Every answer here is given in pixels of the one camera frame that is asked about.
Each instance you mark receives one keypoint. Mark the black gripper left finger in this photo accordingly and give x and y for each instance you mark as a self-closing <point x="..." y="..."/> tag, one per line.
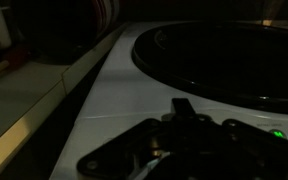
<point x="130" y="146"/>

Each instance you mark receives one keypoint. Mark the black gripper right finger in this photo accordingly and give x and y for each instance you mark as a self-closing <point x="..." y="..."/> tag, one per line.
<point x="244" y="153"/>

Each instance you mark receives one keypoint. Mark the white front-load washing machine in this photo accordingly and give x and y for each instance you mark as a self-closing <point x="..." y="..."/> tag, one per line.
<point x="124" y="96"/>

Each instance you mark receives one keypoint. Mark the red and white bucket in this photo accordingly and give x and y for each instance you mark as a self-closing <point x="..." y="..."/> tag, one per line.
<point x="105" y="16"/>

